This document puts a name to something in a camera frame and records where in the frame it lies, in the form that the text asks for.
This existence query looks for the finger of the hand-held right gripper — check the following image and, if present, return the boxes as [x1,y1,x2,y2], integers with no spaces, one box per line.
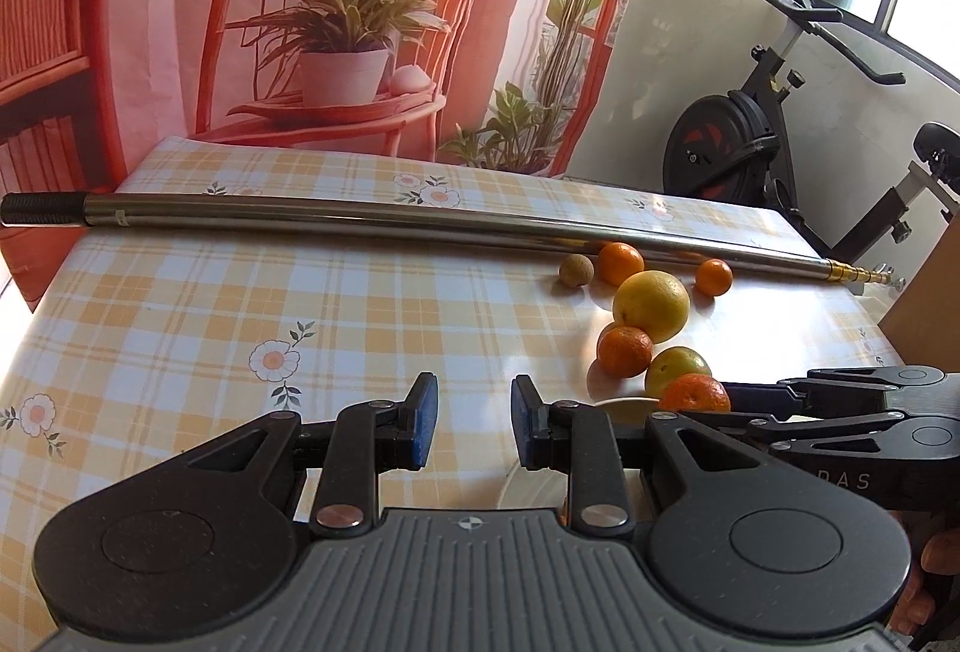
[720,367,905,414]
[720,412,913,455]

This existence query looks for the brown cardboard panel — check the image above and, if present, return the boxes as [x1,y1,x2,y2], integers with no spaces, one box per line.
[877,230,960,372]

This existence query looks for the person's right hand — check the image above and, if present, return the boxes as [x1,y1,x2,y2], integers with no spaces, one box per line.
[892,532,960,638]

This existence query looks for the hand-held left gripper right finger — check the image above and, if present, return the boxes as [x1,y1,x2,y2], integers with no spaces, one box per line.
[510,376,760,539]

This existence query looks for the telescopic metal pole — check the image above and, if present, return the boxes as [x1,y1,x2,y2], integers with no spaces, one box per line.
[0,190,907,299]

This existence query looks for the large yellow citrus fruit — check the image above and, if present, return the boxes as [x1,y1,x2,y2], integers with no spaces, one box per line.
[613,271,691,345]

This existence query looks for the small orange mandarin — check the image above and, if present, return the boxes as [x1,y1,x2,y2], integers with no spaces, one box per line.
[695,259,734,297]

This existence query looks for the yellow-green citrus fruit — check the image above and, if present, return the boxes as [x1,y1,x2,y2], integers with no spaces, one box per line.
[645,346,712,398]

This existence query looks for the black exercise bike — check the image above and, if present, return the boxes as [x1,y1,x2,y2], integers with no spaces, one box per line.
[661,0,960,267]

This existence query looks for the white bowl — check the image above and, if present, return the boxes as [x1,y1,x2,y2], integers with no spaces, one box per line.
[495,397,665,518]

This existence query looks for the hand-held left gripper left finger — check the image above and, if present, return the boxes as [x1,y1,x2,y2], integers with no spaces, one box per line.
[186,373,440,540]

